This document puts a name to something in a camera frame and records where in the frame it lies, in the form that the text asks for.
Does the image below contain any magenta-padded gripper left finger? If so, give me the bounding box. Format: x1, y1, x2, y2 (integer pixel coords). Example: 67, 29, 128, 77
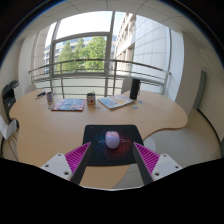
39, 142, 93, 186

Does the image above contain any small printed can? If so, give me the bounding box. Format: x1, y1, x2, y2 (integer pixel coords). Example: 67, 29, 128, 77
45, 91, 55, 106

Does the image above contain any light blue open booklet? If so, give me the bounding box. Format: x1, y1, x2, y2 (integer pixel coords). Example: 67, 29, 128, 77
97, 93, 135, 110

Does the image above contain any white pot with small plant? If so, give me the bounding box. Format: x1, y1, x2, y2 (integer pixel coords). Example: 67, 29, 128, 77
86, 91, 97, 106

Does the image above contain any black printer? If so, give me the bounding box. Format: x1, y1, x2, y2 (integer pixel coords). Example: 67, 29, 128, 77
1, 79, 20, 116

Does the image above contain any white chair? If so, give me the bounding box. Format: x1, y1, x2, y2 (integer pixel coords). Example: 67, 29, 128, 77
121, 78, 133, 95
0, 114, 18, 141
23, 83, 38, 96

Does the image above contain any black mouse pad, red-blue print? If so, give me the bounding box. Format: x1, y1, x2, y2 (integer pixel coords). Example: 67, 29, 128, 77
82, 124, 145, 167

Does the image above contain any red and dark magazine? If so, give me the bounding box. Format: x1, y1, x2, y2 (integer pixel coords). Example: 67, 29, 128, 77
50, 97, 87, 112

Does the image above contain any dark blue pen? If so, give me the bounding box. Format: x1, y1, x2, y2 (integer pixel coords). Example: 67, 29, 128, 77
35, 91, 47, 100

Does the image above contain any pink and lilac computer mouse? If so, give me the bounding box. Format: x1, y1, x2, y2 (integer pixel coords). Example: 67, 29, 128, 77
104, 130, 121, 150

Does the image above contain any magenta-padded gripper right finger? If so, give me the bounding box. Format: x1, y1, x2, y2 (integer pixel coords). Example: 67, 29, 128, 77
132, 142, 184, 186

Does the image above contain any grey door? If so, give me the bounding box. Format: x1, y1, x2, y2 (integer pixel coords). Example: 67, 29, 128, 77
192, 70, 207, 111

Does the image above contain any black cylindrical speaker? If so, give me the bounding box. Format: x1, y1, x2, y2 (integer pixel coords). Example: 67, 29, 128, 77
129, 78, 141, 100

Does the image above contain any metal balcony railing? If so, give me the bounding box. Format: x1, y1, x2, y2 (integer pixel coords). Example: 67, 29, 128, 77
28, 58, 171, 98

